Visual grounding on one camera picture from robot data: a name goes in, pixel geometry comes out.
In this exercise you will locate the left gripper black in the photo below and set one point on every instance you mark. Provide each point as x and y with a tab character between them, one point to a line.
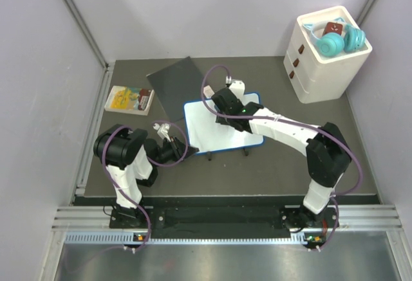
179	148

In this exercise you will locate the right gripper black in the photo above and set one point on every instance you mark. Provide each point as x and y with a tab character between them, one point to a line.
221	119

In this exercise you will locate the blue framed whiteboard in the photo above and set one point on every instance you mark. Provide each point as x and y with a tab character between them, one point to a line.
208	136

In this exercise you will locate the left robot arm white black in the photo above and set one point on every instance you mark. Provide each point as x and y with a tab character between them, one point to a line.
130	159

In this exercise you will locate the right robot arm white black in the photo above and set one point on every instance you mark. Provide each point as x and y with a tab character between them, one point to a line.
322	147

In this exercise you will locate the dark grey notebook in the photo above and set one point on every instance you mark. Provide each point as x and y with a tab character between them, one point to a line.
176	85

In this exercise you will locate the yellow picture book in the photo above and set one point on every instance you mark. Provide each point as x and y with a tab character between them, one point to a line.
129	100

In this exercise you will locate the brown square toy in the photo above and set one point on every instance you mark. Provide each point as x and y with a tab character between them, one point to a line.
332	27

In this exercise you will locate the teal headphones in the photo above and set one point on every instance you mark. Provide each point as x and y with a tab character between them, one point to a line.
331	44

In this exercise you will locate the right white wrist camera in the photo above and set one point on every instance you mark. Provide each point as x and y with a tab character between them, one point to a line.
237	87

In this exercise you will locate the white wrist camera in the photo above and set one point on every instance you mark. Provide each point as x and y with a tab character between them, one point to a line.
237	87
162	130

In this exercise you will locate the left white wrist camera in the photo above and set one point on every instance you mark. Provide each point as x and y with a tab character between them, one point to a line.
162	130

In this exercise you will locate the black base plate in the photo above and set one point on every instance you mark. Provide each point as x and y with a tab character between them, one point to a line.
233	222

